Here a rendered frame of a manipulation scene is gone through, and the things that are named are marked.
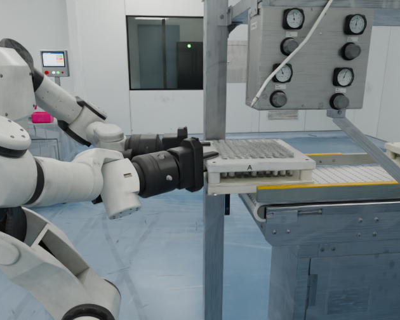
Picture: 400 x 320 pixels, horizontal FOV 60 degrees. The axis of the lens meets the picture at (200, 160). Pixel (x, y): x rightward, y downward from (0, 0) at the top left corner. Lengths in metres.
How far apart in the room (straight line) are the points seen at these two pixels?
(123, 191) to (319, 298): 0.61
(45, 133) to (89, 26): 3.05
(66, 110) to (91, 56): 4.91
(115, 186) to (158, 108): 5.36
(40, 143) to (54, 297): 2.46
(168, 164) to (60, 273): 0.42
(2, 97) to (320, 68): 0.63
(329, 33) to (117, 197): 0.50
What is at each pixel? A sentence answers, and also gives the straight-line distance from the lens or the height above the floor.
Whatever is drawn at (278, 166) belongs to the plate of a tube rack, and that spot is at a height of 1.02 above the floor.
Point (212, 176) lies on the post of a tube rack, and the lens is 0.77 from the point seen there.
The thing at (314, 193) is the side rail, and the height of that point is 0.96.
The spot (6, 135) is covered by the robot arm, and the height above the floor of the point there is 1.16.
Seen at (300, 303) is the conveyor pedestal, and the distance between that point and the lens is 1.01.
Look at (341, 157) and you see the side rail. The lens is 1.14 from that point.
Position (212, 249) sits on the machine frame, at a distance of 1.14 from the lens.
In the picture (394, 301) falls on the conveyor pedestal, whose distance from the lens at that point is 1.15.
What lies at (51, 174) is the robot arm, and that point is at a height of 1.09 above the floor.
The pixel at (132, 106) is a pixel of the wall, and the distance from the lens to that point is 6.01.
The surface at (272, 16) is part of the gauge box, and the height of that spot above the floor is 1.33.
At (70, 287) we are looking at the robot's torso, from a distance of 0.98.
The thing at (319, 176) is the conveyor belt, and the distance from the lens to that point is 1.02.
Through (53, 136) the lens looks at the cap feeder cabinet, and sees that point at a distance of 3.32.
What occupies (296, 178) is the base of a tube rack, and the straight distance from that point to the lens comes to 0.84.
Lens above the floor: 1.24
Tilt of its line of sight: 15 degrees down
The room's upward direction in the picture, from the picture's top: straight up
